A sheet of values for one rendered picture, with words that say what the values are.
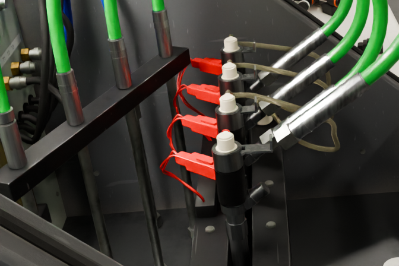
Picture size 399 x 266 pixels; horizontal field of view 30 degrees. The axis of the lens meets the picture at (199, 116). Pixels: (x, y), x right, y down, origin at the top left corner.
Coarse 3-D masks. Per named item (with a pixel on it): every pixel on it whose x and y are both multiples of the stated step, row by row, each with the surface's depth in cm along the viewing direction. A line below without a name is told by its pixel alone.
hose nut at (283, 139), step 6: (282, 126) 67; (288, 126) 67; (276, 132) 68; (282, 132) 67; (288, 132) 67; (276, 138) 67; (282, 138) 67; (288, 138) 67; (294, 138) 67; (282, 144) 67; (288, 144) 67; (294, 144) 68
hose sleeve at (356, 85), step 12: (360, 72) 65; (348, 84) 64; (360, 84) 64; (336, 96) 65; (348, 96) 65; (312, 108) 66; (324, 108) 65; (336, 108) 65; (300, 120) 66; (312, 120) 66; (324, 120) 66; (300, 132) 67
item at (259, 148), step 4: (248, 144) 69; (252, 144) 69; (256, 144) 69; (260, 144) 69; (264, 144) 69; (268, 144) 69; (248, 148) 69; (252, 148) 69; (256, 148) 69; (260, 148) 68; (264, 148) 68; (268, 148) 68; (240, 152) 68; (244, 152) 68; (248, 152) 68; (252, 152) 68; (256, 152) 68; (260, 152) 68; (264, 152) 68; (268, 152) 68; (272, 152) 68
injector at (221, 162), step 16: (240, 144) 69; (224, 160) 68; (240, 160) 69; (224, 176) 69; (240, 176) 69; (224, 192) 70; (240, 192) 70; (256, 192) 70; (224, 208) 71; (240, 208) 71; (240, 224) 72; (240, 240) 73; (240, 256) 74
